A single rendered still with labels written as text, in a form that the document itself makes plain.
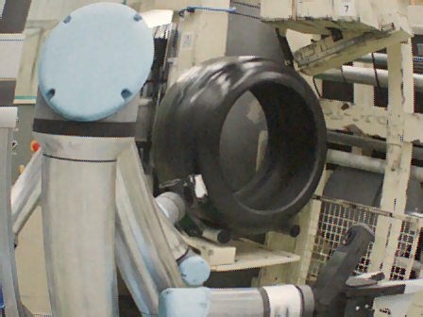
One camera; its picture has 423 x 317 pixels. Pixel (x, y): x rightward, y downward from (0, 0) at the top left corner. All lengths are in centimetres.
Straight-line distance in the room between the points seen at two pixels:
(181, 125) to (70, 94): 126
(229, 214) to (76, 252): 128
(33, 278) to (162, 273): 166
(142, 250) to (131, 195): 6
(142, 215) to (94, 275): 16
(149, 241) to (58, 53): 29
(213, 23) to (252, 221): 75
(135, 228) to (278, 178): 153
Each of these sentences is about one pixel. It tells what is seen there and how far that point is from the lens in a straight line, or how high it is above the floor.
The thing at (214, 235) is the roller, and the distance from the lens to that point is 179.
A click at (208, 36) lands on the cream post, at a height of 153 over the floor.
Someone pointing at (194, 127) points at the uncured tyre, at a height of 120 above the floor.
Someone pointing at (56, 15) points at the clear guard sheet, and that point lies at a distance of 225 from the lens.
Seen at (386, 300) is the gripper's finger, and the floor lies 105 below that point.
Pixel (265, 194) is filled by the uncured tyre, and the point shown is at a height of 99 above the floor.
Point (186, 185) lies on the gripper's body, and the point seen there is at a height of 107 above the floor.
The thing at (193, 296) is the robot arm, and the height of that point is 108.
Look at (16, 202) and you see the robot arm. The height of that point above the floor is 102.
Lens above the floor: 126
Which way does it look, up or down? 5 degrees down
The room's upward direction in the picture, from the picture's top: 5 degrees clockwise
